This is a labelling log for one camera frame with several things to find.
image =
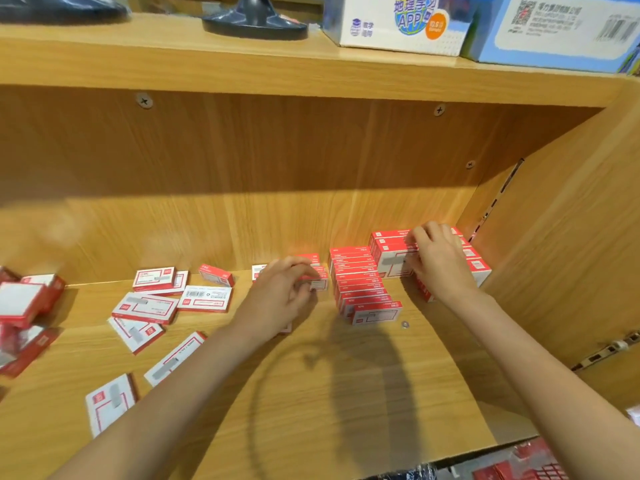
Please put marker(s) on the person's right hand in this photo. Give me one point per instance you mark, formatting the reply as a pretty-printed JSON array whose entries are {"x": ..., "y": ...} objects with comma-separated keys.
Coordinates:
[{"x": 442, "y": 264}]

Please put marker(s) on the person's left hand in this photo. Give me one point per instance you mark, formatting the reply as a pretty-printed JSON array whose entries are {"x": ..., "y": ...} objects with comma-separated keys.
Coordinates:
[{"x": 277, "y": 294}]

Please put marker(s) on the person's left fingers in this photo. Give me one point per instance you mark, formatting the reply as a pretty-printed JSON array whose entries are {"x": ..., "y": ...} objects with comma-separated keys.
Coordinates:
[{"x": 302, "y": 274}]

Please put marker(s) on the person's right thumb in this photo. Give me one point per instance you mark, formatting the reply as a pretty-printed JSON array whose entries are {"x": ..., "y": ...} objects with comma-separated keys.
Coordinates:
[{"x": 417, "y": 268}]

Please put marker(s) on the red staple packet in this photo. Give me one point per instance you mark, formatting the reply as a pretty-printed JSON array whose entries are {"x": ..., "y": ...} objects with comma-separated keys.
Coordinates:
[
  {"x": 392, "y": 264},
  {"x": 320, "y": 284}
]

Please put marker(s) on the person's right forearm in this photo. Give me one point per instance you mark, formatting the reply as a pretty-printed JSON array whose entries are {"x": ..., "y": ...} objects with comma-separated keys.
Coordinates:
[{"x": 540, "y": 379}]

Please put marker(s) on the person's left forearm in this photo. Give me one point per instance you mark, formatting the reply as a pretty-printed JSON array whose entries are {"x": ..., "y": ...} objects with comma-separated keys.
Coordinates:
[{"x": 175, "y": 399}]

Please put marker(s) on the stack of red staple boxes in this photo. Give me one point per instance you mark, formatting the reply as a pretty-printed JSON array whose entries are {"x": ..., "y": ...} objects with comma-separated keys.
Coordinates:
[{"x": 477, "y": 267}]

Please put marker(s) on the row of upright staple boxes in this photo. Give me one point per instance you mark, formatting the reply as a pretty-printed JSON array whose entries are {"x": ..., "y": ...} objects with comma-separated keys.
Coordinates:
[{"x": 362, "y": 294}]

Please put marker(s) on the wooden shelf unit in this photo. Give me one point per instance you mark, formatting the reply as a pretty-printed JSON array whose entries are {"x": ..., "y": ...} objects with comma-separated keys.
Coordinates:
[{"x": 320, "y": 154}]

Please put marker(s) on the scattered red white staple boxes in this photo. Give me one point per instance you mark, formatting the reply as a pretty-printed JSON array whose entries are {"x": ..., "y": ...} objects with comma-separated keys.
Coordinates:
[{"x": 145, "y": 307}]

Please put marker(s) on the dark blue packet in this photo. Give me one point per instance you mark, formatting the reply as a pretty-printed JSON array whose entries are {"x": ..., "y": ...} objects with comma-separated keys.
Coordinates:
[{"x": 420, "y": 472}]

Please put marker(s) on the red goods below shelf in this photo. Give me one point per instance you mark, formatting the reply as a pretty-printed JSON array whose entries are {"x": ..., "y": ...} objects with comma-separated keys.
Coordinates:
[{"x": 520, "y": 459}]

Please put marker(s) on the white blue printed carton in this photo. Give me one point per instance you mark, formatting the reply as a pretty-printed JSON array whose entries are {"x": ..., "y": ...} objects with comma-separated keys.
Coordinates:
[{"x": 395, "y": 24}]

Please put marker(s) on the black round stand base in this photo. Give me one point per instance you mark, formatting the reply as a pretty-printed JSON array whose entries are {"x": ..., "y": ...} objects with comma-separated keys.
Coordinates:
[{"x": 255, "y": 22}]

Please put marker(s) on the white shelf clip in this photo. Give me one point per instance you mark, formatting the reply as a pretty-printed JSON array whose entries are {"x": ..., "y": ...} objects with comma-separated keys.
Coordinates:
[{"x": 635, "y": 414}]

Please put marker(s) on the light blue labelled carton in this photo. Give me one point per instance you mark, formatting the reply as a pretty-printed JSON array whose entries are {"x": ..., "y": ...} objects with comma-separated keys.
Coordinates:
[{"x": 555, "y": 34}]

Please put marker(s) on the black curved object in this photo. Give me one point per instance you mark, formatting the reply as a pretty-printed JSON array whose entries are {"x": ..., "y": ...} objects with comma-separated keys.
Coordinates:
[{"x": 60, "y": 7}]

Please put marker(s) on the slotted metal shelf rail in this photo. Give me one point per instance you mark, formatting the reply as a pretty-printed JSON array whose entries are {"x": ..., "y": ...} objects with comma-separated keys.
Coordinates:
[
  {"x": 600, "y": 352},
  {"x": 500, "y": 194}
]

